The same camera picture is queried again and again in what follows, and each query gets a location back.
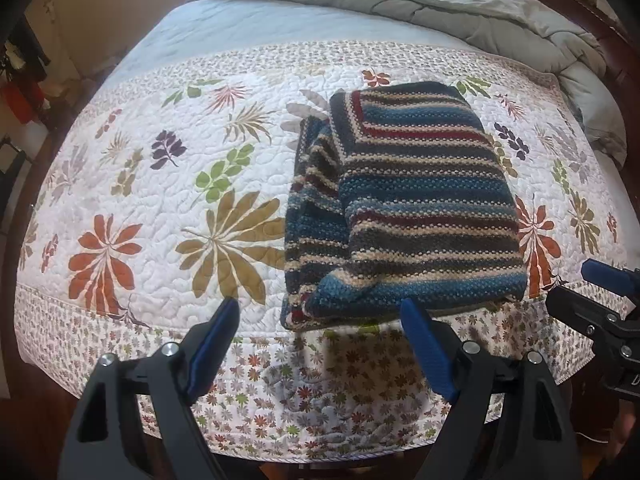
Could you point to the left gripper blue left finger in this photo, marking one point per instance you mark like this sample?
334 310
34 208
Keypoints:
105 439

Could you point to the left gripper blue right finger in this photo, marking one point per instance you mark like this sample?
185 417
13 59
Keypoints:
507 418

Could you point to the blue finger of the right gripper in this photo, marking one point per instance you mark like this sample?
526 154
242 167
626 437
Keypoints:
622 282

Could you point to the striped knit sweater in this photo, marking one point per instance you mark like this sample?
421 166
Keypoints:
397 194

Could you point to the dark wooden headboard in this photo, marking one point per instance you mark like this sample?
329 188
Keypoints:
621 76

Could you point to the black chair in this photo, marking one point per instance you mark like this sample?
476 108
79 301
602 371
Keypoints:
9 176

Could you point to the grey green comforter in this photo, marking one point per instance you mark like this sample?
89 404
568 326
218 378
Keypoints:
529 32

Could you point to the light blue bed sheet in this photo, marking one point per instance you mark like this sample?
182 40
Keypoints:
205 27

